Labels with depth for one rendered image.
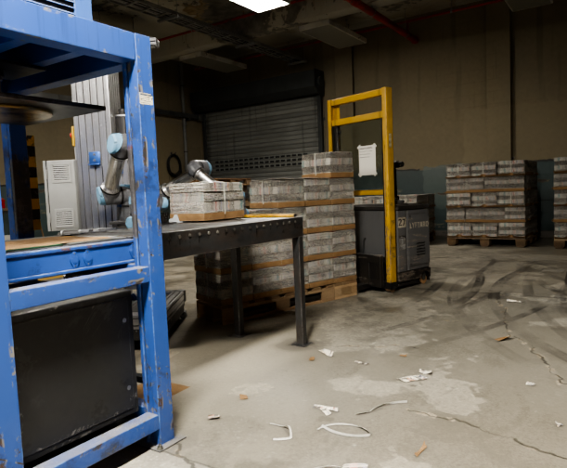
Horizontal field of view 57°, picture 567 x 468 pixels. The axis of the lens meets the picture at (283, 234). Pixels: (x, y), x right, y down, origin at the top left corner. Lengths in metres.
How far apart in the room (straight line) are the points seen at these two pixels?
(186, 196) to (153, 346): 1.33
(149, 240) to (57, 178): 1.84
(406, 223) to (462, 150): 5.35
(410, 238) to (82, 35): 3.82
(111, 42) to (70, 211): 1.92
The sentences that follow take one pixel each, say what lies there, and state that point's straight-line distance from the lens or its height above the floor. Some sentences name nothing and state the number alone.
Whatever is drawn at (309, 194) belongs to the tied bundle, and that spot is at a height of 0.93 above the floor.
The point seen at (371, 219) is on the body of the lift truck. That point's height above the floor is 0.66.
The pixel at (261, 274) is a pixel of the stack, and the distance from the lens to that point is 4.05.
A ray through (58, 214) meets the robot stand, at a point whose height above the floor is 0.87.
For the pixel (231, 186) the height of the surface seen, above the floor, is 1.01.
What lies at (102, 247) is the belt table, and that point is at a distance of 2.06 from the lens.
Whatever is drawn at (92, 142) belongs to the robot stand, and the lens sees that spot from 3.74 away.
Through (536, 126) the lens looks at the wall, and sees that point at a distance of 10.07.
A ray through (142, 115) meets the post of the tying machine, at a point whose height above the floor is 1.26.
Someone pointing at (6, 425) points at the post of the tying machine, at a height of 0.32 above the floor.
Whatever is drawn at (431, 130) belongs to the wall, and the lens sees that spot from 10.48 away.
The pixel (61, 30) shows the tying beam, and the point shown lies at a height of 1.49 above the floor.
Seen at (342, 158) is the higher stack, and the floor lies 1.23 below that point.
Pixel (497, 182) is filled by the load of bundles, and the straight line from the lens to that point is 8.46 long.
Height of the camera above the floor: 0.95
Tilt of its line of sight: 4 degrees down
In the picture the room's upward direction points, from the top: 2 degrees counter-clockwise
